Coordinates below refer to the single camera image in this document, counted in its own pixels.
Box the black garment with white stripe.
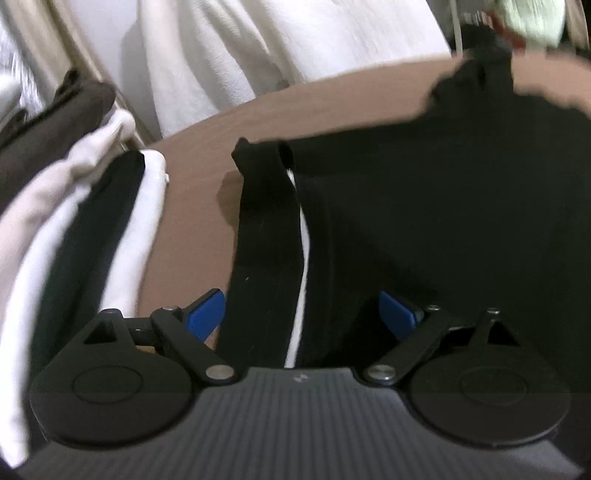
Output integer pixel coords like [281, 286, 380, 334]
[216, 58, 590, 392]

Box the red and black clothes pile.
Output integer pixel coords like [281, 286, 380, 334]
[460, 11, 526, 51]

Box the white and black folded garment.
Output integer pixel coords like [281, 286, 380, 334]
[1, 109, 168, 467]

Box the grey folded garment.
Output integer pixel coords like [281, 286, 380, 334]
[1, 70, 116, 210]

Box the white bed sheet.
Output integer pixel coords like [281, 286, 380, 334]
[91, 0, 453, 139]

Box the silver quilted storage bag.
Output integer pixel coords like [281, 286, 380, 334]
[0, 16, 44, 127]

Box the pale green fluffy cloth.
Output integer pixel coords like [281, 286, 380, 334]
[496, 0, 566, 47]

